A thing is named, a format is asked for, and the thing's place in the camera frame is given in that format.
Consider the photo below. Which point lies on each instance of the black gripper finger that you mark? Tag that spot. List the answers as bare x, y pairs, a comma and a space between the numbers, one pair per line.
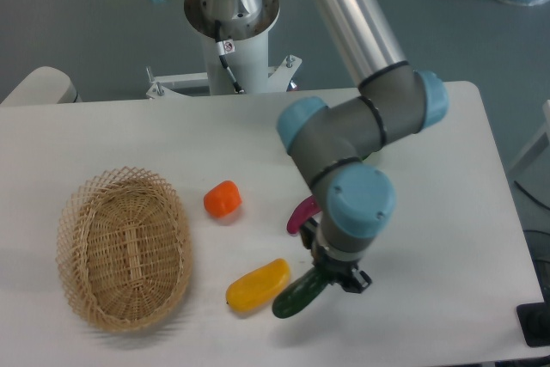
354, 280
322, 277

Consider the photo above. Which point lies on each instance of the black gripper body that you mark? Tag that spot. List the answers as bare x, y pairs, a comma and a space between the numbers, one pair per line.
320, 254

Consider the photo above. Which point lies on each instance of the green cucumber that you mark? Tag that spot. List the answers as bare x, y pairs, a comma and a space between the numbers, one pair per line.
297, 296

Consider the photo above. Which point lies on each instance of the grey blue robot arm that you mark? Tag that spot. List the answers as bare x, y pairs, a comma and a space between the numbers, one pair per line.
329, 144

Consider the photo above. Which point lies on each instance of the woven wicker basket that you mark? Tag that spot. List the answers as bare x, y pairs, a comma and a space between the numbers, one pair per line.
124, 250

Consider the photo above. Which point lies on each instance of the purple sweet potato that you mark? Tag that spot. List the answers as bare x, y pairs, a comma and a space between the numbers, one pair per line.
307, 209

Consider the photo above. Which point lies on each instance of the yellow bell pepper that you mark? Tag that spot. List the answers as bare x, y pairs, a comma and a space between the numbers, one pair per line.
258, 287

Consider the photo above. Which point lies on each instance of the green bok choy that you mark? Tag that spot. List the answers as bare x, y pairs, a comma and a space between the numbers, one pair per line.
373, 158

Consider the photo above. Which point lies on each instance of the orange bell pepper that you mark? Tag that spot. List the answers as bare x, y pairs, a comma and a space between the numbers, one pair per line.
222, 199

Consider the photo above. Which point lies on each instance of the black device at edge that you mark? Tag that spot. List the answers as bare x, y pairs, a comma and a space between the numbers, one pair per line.
534, 321

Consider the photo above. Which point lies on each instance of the white chair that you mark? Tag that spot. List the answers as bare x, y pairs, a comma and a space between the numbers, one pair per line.
43, 86

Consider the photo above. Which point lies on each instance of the white furniture frame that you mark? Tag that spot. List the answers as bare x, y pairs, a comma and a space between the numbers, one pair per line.
534, 147

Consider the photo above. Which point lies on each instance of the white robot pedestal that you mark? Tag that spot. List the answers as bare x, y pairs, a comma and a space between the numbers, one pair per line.
234, 36

